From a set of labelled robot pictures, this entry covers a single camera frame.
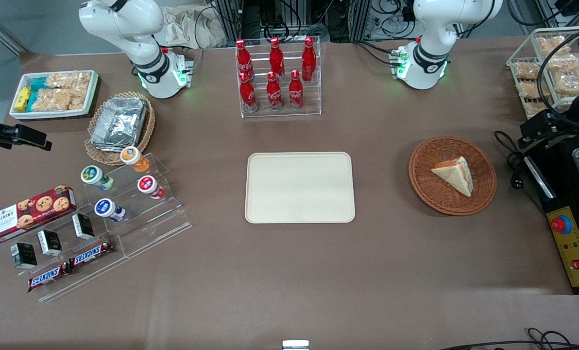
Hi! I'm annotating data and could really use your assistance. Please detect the triangular sandwich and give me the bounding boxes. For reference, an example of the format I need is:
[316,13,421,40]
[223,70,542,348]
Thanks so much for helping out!
[431,157,475,197]

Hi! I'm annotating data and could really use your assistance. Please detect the light oval wicker basket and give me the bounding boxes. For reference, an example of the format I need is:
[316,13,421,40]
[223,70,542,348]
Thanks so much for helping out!
[84,91,156,166]

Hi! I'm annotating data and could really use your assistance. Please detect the white rectangular snack tray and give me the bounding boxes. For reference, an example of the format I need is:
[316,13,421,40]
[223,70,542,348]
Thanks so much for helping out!
[9,70,100,121]

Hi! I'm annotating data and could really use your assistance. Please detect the round brown wicker basket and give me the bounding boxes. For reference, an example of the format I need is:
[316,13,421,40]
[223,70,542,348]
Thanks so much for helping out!
[409,135,497,216]

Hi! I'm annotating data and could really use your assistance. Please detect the beige plastic tray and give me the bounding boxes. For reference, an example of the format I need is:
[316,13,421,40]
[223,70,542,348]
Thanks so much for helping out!
[245,152,356,224]

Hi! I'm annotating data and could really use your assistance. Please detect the rice cracker bag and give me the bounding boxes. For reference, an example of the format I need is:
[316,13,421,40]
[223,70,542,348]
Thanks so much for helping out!
[518,80,550,101]
[525,101,550,118]
[547,53,579,74]
[515,61,541,81]
[537,35,573,56]
[47,72,92,91]
[34,88,87,112]
[554,73,579,99]

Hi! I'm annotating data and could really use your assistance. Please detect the yellow snack box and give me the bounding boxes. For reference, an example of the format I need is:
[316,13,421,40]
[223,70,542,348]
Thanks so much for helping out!
[15,87,32,112]

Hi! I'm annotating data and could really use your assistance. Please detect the red Walkers cookie box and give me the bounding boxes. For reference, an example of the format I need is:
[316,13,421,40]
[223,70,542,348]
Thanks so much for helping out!
[0,184,77,245]

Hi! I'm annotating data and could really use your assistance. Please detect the green lid yogurt cup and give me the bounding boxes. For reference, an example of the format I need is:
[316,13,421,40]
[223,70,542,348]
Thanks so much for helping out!
[80,165,115,192]

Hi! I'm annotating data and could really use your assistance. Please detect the stacked foil containers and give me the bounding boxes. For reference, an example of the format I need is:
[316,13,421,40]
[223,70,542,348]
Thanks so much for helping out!
[91,97,148,149]

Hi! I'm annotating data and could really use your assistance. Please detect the small black box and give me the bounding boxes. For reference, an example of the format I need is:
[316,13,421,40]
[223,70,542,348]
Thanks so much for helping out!
[10,242,38,269]
[37,229,63,257]
[72,213,96,240]

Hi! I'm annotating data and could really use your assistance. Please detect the blue lid yogurt cup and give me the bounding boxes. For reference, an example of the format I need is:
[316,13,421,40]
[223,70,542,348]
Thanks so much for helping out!
[94,198,126,223]

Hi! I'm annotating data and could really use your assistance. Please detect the orange lid yogurt cup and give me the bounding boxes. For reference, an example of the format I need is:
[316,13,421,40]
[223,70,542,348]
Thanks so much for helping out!
[120,146,151,174]

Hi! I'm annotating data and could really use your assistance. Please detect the black sealing machine yellow panel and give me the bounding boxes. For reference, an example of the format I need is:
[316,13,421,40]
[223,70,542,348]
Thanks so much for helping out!
[523,139,579,295]

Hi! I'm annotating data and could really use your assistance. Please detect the Snickers chocolate bar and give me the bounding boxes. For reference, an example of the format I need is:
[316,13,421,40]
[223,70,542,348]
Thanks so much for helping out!
[27,262,71,292]
[68,241,116,269]

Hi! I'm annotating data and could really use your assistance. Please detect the red lid yogurt cup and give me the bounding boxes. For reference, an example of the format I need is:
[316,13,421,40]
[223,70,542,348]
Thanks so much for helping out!
[137,175,166,200]

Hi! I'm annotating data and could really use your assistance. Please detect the clear acrylic stepped stand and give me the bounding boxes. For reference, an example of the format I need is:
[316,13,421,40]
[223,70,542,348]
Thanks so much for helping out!
[0,204,128,303]
[83,153,193,259]

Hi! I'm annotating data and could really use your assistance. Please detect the beige cloth bag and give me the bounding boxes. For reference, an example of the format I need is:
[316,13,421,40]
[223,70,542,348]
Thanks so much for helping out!
[154,5,227,50]

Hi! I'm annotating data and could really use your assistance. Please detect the red cola bottle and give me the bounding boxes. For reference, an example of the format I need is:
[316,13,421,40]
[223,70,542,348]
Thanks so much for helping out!
[266,71,284,112]
[288,70,305,111]
[239,72,259,113]
[301,36,317,81]
[235,39,255,81]
[269,37,286,78]

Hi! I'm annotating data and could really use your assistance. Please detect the clear acrylic bottle rack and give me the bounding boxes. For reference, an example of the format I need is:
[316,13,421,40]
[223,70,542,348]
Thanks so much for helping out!
[236,36,322,119]

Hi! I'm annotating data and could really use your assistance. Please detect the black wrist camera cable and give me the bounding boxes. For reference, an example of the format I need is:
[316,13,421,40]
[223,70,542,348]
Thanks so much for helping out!
[536,22,579,116]

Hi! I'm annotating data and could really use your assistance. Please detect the black power cable with plug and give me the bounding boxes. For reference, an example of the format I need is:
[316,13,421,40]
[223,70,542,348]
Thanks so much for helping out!
[494,130,547,215]

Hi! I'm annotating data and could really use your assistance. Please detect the white wire basket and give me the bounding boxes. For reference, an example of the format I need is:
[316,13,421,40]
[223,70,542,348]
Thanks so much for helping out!
[506,26,579,120]

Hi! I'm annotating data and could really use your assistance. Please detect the aluminium frame with cables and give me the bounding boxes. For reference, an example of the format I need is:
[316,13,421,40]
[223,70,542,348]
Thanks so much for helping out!
[211,0,374,43]

